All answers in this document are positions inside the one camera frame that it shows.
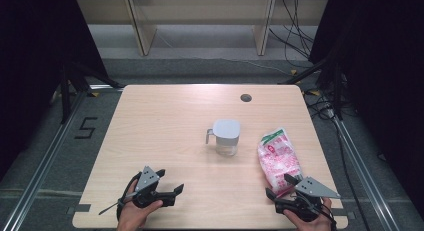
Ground person's left hand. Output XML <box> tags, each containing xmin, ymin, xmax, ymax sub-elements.
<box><xmin>117</xmin><ymin>179</ymin><xmax>164</xmax><ymax>231</ymax></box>

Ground clear jar with grey lid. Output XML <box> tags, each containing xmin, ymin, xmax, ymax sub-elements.
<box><xmin>205</xmin><ymin>119</ymin><xmax>242</xmax><ymax>157</ymax></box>

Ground pink and white plastic bag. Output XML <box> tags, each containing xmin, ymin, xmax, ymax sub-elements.
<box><xmin>257</xmin><ymin>126</ymin><xmax>304</xmax><ymax>196</ymax></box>

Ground black curtain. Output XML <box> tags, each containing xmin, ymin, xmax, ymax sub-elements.
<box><xmin>308</xmin><ymin>0</ymin><xmax>424</xmax><ymax>220</ymax></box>
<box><xmin>0</xmin><ymin>0</ymin><xmax>110</xmax><ymax>180</ymax></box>

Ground black hanging cables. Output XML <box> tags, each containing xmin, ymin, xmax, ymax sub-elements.
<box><xmin>268</xmin><ymin>0</ymin><xmax>316</xmax><ymax>69</ymax></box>

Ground black floor cable bundle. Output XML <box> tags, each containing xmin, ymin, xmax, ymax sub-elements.
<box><xmin>303</xmin><ymin>90</ymin><xmax>372</xmax><ymax>231</ymax></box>

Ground aluminium floor rail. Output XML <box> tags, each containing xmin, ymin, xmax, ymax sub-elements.
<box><xmin>0</xmin><ymin>90</ymin><xmax>88</xmax><ymax>231</ymax></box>
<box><xmin>332</xmin><ymin>116</ymin><xmax>403</xmax><ymax>231</ymax></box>

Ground beige wooden shelf frame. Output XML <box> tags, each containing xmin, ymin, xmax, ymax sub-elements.
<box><xmin>76</xmin><ymin>0</ymin><xmax>329</xmax><ymax>57</ymax></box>

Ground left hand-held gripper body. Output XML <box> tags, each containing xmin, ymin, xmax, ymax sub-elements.
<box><xmin>131</xmin><ymin>165</ymin><xmax>176</xmax><ymax>209</ymax></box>

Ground black metal stand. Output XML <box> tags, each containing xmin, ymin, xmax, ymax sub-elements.
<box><xmin>278</xmin><ymin>54</ymin><xmax>345</xmax><ymax>121</ymax></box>
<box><xmin>59</xmin><ymin>60</ymin><xmax>125</xmax><ymax>125</ymax></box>

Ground person's right hand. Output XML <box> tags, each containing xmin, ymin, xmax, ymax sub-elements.
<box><xmin>283</xmin><ymin>197</ymin><xmax>334</xmax><ymax>231</ymax></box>

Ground black cable tie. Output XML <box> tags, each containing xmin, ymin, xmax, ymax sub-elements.
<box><xmin>98</xmin><ymin>191</ymin><xmax>138</xmax><ymax>216</ymax></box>

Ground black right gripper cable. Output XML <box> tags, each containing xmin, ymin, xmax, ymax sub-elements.
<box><xmin>313</xmin><ymin>197</ymin><xmax>338</xmax><ymax>231</ymax></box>

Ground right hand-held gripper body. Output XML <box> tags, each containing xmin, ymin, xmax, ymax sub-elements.
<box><xmin>274</xmin><ymin>176</ymin><xmax>341</xmax><ymax>222</ymax></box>

